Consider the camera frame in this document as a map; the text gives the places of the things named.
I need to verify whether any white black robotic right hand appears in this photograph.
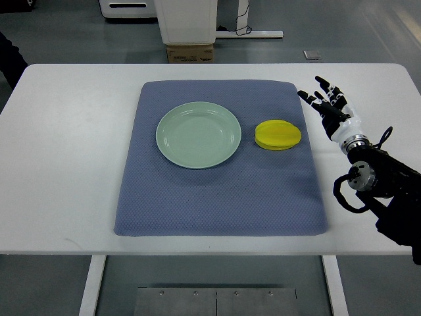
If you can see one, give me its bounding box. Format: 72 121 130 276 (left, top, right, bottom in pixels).
297 76 356 142

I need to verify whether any yellow starfruit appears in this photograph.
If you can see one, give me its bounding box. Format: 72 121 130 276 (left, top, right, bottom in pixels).
255 120 301 151

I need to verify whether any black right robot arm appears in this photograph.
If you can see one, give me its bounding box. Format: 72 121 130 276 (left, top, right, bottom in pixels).
333 127 420 265

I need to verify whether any grey floor socket plate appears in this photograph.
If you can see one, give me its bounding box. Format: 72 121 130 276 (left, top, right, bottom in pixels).
303 49 322 61

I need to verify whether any light green plate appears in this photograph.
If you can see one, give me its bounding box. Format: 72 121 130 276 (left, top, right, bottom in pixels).
155 101 242 169

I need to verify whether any blue textured mat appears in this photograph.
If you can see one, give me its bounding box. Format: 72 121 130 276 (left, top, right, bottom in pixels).
114 80 328 236

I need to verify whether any white desk leg base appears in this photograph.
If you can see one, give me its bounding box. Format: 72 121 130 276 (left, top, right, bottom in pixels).
216 0 284 39

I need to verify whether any cardboard box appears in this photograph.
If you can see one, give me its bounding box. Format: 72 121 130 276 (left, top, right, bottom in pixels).
166 44 214 64

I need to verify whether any white bin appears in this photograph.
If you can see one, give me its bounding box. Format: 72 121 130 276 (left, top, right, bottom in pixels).
154 0 218 45

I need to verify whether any white appliance with slot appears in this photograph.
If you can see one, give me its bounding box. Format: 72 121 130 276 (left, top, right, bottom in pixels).
98 0 157 18

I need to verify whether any dark clothed person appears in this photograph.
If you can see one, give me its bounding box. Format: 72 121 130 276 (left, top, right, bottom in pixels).
1 33 28 89

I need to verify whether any black floor cable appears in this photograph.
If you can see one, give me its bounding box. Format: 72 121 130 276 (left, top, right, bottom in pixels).
218 0 253 35

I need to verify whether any metal base plate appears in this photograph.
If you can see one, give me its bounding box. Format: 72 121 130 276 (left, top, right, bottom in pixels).
134 287 299 315

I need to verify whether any white table frame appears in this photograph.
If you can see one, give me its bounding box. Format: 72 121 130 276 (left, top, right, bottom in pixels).
79 255 349 315

